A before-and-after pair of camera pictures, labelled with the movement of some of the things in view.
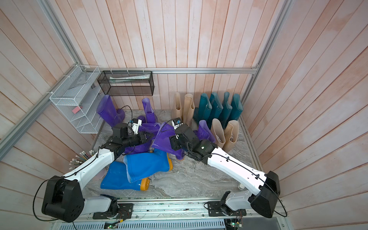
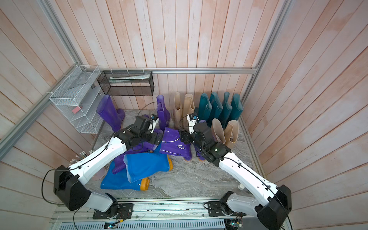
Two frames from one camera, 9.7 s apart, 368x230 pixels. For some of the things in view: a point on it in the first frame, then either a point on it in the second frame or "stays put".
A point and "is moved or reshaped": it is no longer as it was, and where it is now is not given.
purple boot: (150, 128) is moved or reshaped
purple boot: (151, 116) -> (163, 116)
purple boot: (161, 141) stays put
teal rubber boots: (215, 106) stays put
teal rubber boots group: (237, 108) stays put
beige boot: (177, 112) stays put
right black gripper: (174, 143) -> (185, 136)
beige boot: (189, 109) stays put
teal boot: (204, 108) stays put
